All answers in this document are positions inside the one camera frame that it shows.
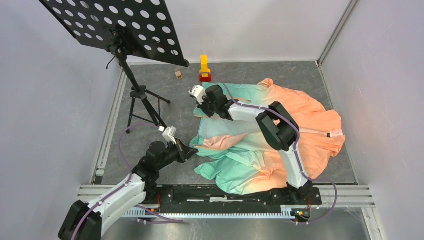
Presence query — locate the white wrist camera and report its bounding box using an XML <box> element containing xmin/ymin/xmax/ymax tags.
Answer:
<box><xmin>158</xmin><ymin>126</ymin><xmax>177</xmax><ymax>145</ymax></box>
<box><xmin>189</xmin><ymin>85</ymin><xmax>207</xmax><ymax>105</ymax></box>

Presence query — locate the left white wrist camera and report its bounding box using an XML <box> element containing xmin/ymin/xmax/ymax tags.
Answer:
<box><xmin>158</xmin><ymin>126</ymin><xmax>177</xmax><ymax>145</ymax></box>

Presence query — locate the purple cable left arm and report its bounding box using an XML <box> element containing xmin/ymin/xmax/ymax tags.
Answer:
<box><xmin>70</xmin><ymin>123</ymin><xmax>185</xmax><ymax>240</ymax></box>

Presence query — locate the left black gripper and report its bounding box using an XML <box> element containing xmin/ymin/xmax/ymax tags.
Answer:
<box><xmin>156</xmin><ymin>138</ymin><xmax>198</xmax><ymax>171</ymax></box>

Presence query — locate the black perforated music stand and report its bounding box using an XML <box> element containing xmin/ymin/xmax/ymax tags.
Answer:
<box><xmin>40</xmin><ymin>0</ymin><xmax>190</xmax><ymax>128</ymax></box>

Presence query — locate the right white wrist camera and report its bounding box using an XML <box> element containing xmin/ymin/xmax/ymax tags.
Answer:
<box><xmin>189</xmin><ymin>85</ymin><xmax>207</xmax><ymax>105</ymax></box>

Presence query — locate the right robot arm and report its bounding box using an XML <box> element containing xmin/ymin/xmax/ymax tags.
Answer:
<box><xmin>189</xmin><ymin>85</ymin><xmax>313</xmax><ymax>204</ymax></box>

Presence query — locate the red cylinder block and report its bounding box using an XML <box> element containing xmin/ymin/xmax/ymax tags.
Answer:
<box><xmin>199</xmin><ymin>73</ymin><xmax>212</xmax><ymax>83</ymax></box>

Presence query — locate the small wooden cube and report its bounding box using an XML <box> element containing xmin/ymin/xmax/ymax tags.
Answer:
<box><xmin>175</xmin><ymin>71</ymin><xmax>183</xmax><ymax>80</ymax></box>

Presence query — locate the green and orange jacket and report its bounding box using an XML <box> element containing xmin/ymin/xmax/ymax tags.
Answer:
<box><xmin>190</xmin><ymin>78</ymin><xmax>346</xmax><ymax>195</ymax></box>

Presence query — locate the yellow block tower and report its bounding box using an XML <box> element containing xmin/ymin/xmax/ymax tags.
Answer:
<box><xmin>199</xmin><ymin>54</ymin><xmax>211</xmax><ymax>74</ymax></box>

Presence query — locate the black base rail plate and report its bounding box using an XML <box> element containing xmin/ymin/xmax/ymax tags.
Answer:
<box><xmin>142</xmin><ymin>184</ymin><xmax>323</xmax><ymax>214</ymax></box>

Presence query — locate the white toothed cable duct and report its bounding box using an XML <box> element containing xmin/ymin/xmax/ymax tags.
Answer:
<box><xmin>122</xmin><ymin>207</ymin><xmax>295</xmax><ymax>220</ymax></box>

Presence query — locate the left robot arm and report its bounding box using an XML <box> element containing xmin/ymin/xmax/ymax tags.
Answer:
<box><xmin>58</xmin><ymin>139</ymin><xmax>198</xmax><ymax>240</ymax></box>

